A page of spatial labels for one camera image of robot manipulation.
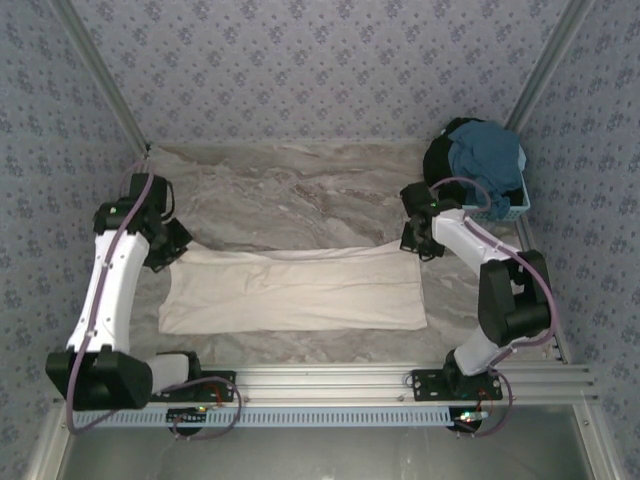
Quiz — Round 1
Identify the white t-shirt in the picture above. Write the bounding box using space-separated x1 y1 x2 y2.
157 239 429 335

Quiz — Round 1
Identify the pile of dark clothes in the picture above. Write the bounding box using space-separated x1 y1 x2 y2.
422 117 526 209

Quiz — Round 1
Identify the blue t-shirt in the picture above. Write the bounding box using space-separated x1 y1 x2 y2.
446 121 526 221

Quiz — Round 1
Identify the light blue plastic basket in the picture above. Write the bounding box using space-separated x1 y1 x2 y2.
460 149 532 222

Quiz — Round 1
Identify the aluminium base beam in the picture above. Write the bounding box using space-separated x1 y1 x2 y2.
54 364 600 407

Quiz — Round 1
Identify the small black controller board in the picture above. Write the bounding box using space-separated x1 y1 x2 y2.
449 407 489 434
167 407 209 434

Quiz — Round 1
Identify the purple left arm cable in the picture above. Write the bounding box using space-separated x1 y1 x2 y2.
66 158 244 441

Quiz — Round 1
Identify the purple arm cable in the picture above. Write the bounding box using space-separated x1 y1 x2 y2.
429 175 560 439
66 158 244 441

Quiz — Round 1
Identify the aluminium corner post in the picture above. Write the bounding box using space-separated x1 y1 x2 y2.
49 0 154 151
502 0 599 136

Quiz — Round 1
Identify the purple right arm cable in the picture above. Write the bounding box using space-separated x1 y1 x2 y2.
429 175 560 439

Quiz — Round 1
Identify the white slotted cable duct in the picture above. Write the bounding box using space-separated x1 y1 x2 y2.
72 405 464 430

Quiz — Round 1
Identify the aluminium lower frame bar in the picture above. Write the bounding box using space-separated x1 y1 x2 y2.
572 403 619 480
22 404 76 480

